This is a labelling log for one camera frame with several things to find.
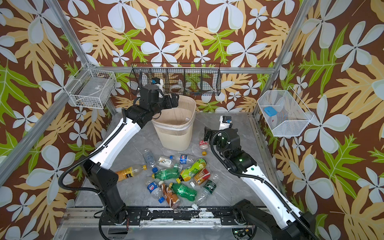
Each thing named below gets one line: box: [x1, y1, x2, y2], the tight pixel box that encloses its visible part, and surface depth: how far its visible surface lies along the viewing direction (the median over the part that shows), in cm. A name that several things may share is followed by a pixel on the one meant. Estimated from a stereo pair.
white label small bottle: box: [157, 156, 183, 170], surface depth 90 cm
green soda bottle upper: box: [151, 167, 180, 181], surface depth 86 cm
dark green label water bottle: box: [191, 174, 220, 211], surface depth 80 cm
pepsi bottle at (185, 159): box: [169, 154, 198, 165], surface depth 92 cm
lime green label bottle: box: [176, 158, 207, 184], surface depth 86 cm
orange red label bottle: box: [193, 168, 211, 185], surface depth 85 cm
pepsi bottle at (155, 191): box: [145, 181, 166, 204], surface depth 80 cm
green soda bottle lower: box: [168, 182, 198, 202], surface depth 80 cm
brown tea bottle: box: [158, 180, 181, 209], surface depth 78 cm
